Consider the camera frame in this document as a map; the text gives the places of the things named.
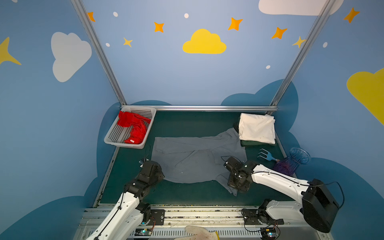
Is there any white work glove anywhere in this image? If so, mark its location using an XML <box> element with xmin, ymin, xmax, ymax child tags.
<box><xmin>175</xmin><ymin>226</ymin><xmax>220</xmax><ymax>240</ymax></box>

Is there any right circuit board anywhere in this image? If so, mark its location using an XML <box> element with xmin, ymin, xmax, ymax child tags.
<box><xmin>260</xmin><ymin>228</ymin><xmax>279</xmax><ymax>240</ymax></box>

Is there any folded dark green shirt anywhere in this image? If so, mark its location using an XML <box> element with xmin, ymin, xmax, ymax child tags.
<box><xmin>241</xmin><ymin>140</ymin><xmax>276</xmax><ymax>147</ymax></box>

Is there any left aluminium frame post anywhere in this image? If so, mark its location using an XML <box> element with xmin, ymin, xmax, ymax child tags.
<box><xmin>71</xmin><ymin>0</ymin><xmax>127</xmax><ymax>105</ymax></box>

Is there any left circuit board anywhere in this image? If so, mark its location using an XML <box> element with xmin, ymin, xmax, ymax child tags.
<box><xmin>134</xmin><ymin>229</ymin><xmax>153</xmax><ymax>238</ymax></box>

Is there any circuit board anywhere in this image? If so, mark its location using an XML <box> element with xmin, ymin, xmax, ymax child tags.
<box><xmin>260</xmin><ymin>228</ymin><xmax>279</xmax><ymax>240</ymax></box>
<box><xmin>134</xmin><ymin>229</ymin><xmax>153</xmax><ymax>238</ymax></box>

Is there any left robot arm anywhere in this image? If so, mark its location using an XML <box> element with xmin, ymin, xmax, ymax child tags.
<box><xmin>88</xmin><ymin>161</ymin><xmax>164</xmax><ymax>240</ymax></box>

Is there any white plastic laundry basket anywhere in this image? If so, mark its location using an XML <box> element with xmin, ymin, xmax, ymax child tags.
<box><xmin>104</xmin><ymin>107</ymin><xmax>156</xmax><ymax>149</ymax></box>

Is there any grey t shirt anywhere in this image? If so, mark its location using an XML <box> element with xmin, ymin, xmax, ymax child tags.
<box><xmin>151</xmin><ymin>128</ymin><xmax>247</xmax><ymax>197</ymax></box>

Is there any right aluminium frame post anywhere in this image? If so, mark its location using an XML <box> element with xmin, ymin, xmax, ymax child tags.
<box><xmin>270</xmin><ymin>0</ymin><xmax>336</xmax><ymax>109</ymax></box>

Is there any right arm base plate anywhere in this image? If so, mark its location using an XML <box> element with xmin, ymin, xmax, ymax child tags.
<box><xmin>241</xmin><ymin>208</ymin><xmax>285</xmax><ymax>225</ymax></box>

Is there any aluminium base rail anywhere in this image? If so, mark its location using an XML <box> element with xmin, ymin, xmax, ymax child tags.
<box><xmin>73</xmin><ymin>205</ymin><xmax>334</xmax><ymax>240</ymax></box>

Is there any horizontal aluminium frame bar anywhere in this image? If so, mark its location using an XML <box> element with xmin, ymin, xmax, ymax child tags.
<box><xmin>121</xmin><ymin>105</ymin><xmax>278</xmax><ymax>112</ymax></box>

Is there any aluminium frame post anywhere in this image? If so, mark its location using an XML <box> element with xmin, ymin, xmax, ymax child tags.
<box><xmin>71</xmin><ymin>0</ymin><xmax>127</xmax><ymax>105</ymax></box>
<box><xmin>270</xmin><ymin>0</ymin><xmax>336</xmax><ymax>109</ymax></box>

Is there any folded white t shirt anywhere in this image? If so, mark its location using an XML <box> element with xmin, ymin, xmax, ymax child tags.
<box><xmin>239</xmin><ymin>113</ymin><xmax>276</xmax><ymax>145</ymax></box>

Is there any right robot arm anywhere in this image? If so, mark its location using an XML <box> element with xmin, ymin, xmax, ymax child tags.
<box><xmin>224</xmin><ymin>157</ymin><xmax>342</xmax><ymax>233</ymax></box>

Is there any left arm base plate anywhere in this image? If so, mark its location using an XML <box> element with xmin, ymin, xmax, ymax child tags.
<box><xmin>143</xmin><ymin>209</ymin><xmax>166</xmax><ymax>226</ymax></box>

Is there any red t shirt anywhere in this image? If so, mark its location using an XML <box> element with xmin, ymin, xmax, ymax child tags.
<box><xmin>118</xmin><ymin>111</ymin><xmax>151</xmax><ymax>145</ymax></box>

